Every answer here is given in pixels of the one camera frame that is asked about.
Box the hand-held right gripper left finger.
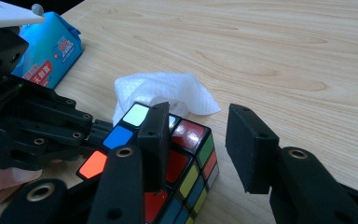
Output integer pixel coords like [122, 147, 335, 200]
[88, 101, 172, 224]

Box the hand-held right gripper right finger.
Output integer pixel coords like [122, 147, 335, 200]
[225, 103, 358, 224]

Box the blue tissue pack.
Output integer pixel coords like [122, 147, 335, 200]
[11, 10, 85, 90]

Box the colourful puzzle cube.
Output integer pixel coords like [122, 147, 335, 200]
[76, 102, 221, 224]

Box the white tissue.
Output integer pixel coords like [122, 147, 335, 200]
[112, 72, 223, 126]

